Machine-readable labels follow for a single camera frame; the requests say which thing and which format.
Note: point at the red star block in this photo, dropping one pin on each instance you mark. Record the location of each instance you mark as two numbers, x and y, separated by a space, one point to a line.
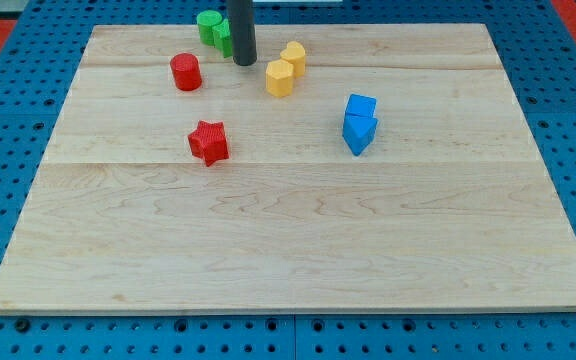
209 142

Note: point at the light wooden board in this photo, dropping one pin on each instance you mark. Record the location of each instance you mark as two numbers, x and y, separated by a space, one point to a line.
449 210

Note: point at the blue triangle block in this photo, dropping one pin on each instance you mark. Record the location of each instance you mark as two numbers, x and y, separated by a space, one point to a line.
358 132

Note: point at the blue cube block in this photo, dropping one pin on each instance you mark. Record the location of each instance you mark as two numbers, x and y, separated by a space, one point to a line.
360 106

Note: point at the yellow hexagon block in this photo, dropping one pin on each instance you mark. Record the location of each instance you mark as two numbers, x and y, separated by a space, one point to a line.
279 77

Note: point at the yellow heart block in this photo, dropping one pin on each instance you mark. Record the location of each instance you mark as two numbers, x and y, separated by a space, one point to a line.
295 54

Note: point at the red cylinder block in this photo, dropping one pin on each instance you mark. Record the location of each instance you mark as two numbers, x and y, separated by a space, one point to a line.
186 71

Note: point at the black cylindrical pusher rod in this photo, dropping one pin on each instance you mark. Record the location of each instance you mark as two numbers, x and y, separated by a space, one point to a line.
242 28

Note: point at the green cylinder block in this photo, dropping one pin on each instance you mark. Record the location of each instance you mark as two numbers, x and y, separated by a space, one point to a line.
206 21

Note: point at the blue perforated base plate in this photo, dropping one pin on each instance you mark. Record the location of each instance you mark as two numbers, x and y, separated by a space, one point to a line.
37 65

